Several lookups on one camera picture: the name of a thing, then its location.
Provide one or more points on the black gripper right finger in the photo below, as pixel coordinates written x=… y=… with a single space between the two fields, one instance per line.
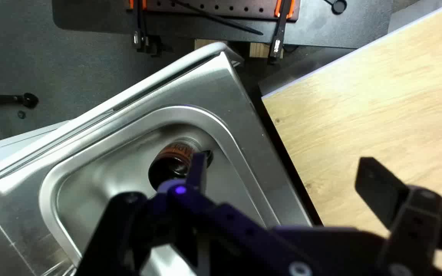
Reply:
x=414 y=220

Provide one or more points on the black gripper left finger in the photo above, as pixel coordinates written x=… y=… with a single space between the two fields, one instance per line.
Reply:
x=122 y=231

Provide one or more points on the brown metal mug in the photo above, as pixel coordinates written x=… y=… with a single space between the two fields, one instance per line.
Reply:
x=171 y=162

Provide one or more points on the light wooden countertop panel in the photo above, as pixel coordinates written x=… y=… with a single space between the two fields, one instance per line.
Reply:
x=374 y=102

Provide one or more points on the stainless steel sink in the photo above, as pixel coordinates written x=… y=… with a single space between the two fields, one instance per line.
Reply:
x=230 y=97

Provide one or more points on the orange black bar clamp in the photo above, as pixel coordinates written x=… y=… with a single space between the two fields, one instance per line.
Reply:
x=277 y=36
x=138 y=31

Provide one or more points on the black round knob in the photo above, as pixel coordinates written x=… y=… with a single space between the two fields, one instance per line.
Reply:
x=337 y=5

